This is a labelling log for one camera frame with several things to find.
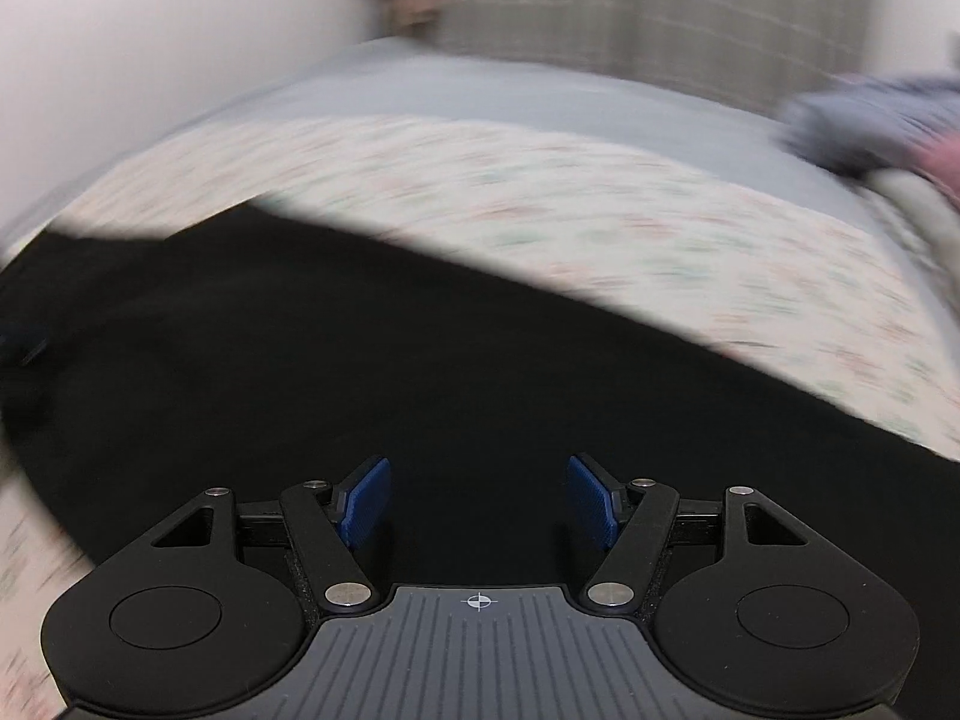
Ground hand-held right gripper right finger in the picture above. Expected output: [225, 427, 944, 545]
[568, 454, 820, 611]

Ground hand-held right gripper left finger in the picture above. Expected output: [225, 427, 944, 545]
[144, 454, 393, 612]

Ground black pants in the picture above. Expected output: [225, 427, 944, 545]
[0, 206, 960, 593]

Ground floral printed bed cloth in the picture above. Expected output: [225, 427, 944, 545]
[0, 115, 960, 616]

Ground grey bed sheet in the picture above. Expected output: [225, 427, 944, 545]
[0, 37, 878, 241]

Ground grey folded quilt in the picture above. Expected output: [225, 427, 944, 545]
[861, 163, 960, 297]

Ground blue-grey blanket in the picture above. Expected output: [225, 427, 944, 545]
[778, 73, 960, 175]

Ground pink pillow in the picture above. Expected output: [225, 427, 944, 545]
[916, 136, 960, 205]

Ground pink hanging garment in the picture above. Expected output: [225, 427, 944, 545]
[381, 0, 445, 32]

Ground grey star-patterned curtain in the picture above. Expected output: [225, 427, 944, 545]
[441, 0, 872, 85]

